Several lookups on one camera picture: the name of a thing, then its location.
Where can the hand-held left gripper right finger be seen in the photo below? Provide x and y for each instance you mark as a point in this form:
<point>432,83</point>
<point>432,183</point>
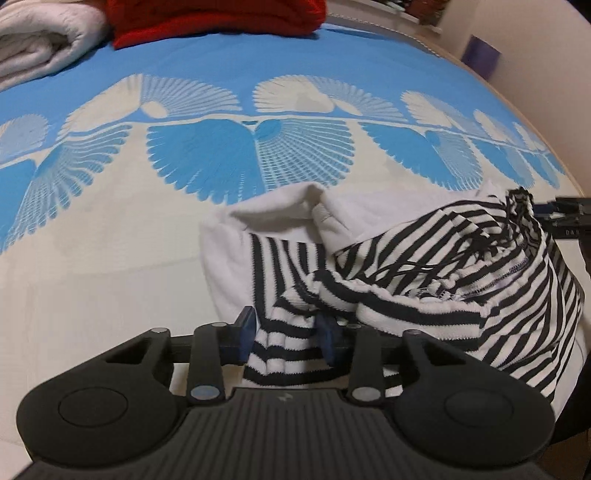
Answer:
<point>328,339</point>

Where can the striped hoodie with white vest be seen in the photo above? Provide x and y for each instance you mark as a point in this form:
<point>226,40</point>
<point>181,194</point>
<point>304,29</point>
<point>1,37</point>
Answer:
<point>415,295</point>

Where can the red folded blanket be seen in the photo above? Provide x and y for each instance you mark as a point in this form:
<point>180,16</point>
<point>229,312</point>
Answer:
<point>207,18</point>

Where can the blue and white printed bedsheet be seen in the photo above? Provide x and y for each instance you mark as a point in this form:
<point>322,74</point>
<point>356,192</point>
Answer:
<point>231,152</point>

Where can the white folded quilt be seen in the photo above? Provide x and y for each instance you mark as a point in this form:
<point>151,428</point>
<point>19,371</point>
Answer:
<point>41,41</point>

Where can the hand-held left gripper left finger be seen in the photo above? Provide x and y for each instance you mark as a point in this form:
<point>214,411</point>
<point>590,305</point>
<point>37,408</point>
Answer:
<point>247,332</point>

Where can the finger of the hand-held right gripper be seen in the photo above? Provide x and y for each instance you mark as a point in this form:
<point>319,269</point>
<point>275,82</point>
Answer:
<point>551,208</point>

